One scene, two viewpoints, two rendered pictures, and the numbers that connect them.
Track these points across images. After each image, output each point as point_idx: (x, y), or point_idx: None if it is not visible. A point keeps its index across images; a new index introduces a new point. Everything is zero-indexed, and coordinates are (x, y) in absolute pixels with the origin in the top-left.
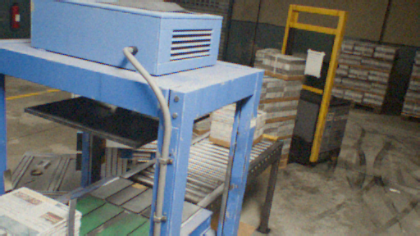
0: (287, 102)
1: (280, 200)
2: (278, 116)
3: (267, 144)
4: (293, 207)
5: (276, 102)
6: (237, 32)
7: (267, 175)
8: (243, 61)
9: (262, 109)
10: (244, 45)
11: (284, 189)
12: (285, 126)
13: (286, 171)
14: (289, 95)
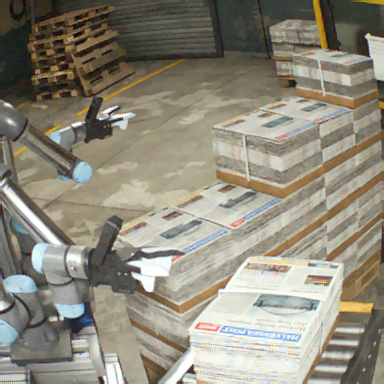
0: (364, 151)
1: (377, 365)
2: (355, 189)
3: (352, 339)
4: None
5: (345, 161)
6: (229, 3)
7: (348, 311)
8: (253, 43)
9: (321, 189)
10: (246, 19)
11: (381, 335)
12: (369, 202)
13: (381, 285)
14: (364, 137)
